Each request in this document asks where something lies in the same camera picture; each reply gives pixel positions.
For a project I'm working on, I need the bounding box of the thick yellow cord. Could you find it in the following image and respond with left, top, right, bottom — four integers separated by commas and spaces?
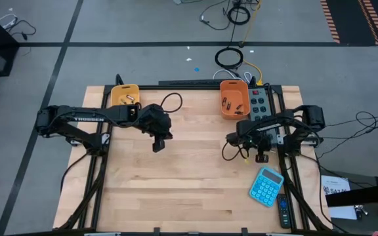
240, 0, 263, 45

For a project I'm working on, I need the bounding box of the black coiled floor cable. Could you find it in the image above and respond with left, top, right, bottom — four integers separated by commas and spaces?
214, 47, 244, 70
226, 5, 251, 26

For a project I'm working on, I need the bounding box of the black power cables bundle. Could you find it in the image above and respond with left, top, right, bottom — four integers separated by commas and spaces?
316, 110, 378, 158

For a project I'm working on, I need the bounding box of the white printed paper sheet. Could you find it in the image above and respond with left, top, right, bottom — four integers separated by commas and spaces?
322, 175, 358, 220

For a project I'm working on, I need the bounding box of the thin black hanging cable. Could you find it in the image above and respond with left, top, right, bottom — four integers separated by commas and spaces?
229, 22, 239, 45

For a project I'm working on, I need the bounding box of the white cable on cabinet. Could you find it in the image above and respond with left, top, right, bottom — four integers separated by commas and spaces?
0, 13, 18, 29

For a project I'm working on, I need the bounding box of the loose black floor cable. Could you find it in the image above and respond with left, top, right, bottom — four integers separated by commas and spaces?
199, 0, 232, 31

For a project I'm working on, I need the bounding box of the black remote control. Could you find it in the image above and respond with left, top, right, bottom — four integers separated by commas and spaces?
276, 193, 292, 229

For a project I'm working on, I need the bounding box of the grey power strip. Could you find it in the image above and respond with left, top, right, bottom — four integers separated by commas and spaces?
248, 87, 287, 145

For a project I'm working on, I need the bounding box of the metal key bunch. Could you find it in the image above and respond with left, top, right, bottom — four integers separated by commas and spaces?
354, 205, 370, 221

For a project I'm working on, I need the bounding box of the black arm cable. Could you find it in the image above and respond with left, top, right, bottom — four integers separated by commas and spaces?
160, 92, 184, 114
220, 141, 242, 162

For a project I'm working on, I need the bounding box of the yellow plastic bin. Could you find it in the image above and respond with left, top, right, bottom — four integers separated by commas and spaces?
110, 84, 140, 108

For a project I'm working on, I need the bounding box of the blue calculator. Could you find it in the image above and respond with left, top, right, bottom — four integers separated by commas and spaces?
248, 166, 285, 208

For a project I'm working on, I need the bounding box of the black cable with plug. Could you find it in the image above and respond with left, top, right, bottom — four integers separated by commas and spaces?
7, 19, 37, 42

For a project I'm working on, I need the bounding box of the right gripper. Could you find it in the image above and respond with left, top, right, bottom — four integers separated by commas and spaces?
226, 130, 272, 164

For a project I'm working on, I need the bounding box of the short yellow cable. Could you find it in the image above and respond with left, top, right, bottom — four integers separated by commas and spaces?
243, 60, 264, 87

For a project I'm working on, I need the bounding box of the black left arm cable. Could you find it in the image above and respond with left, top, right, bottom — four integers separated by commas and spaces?
160, 92, 184, 114

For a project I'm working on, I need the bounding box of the black orange striped mat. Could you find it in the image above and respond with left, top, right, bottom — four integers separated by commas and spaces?
319, 0, 378, 47

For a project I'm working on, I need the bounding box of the black side desk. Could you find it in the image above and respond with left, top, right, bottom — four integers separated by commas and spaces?
318, 168, 378, 236

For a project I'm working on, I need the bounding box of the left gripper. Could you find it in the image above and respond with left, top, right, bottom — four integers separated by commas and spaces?
138, 104, 173, 153

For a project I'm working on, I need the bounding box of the white floor cable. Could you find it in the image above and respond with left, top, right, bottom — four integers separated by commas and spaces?
212, 68, 253, 83

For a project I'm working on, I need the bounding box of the black metal table frame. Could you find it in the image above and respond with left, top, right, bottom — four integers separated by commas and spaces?
56, 83, 336, 235

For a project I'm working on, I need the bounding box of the orange plastic bin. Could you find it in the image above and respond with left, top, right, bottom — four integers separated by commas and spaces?
219, 80, 251, 120

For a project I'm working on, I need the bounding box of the black flat bar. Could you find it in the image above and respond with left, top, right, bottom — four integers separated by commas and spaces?
157, 79, 224, 87

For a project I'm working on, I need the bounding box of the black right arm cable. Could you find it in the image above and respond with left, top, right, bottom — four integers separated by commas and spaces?
220, 141, 242, 162

